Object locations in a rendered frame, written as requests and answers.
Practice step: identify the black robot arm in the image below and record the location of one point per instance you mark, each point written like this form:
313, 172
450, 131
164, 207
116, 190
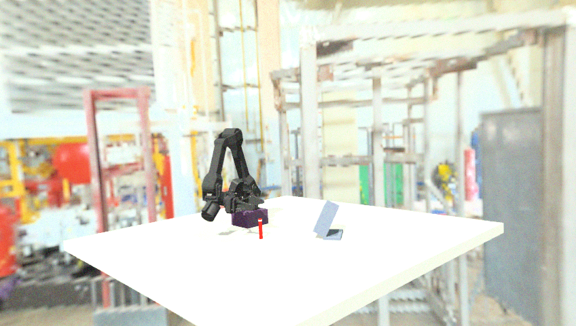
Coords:
213, 182

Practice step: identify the grey sloped panel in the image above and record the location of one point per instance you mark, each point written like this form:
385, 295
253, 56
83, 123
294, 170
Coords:
326, 217

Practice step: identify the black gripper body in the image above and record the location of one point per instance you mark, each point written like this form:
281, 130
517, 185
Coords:
227, 200

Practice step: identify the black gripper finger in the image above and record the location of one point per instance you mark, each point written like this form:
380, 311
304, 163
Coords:
254, 200
239, 205

